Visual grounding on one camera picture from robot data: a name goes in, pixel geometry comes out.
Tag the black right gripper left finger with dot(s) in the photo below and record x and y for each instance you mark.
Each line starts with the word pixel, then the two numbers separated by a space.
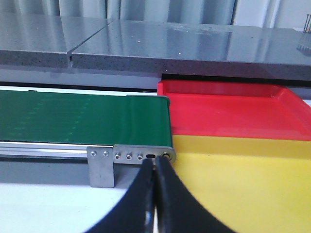
pixel 134 213

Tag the grey stone shelf slab left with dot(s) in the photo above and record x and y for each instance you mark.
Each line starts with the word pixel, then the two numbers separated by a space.
pixel 42 40

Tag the grey curtain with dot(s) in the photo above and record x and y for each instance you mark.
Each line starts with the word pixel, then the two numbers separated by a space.
pixel 259 13

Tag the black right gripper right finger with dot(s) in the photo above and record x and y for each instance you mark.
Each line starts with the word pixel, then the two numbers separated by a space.
pixel 177 209

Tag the yellow plastic tray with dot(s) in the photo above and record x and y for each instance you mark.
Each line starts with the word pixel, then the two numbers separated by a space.
pixel 252 185

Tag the grey stone shelf slab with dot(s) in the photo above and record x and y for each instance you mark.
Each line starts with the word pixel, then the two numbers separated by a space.
pixel 42 40
pixel 202 49

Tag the grey stone shelf slab right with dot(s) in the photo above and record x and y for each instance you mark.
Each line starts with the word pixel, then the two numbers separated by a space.
pixel 202 49

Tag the red plastic tray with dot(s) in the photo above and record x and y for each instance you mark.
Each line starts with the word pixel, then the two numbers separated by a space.
pixel 236 110

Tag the green conveyor belt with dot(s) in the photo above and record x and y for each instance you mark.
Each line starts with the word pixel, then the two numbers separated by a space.
pixel 29 116

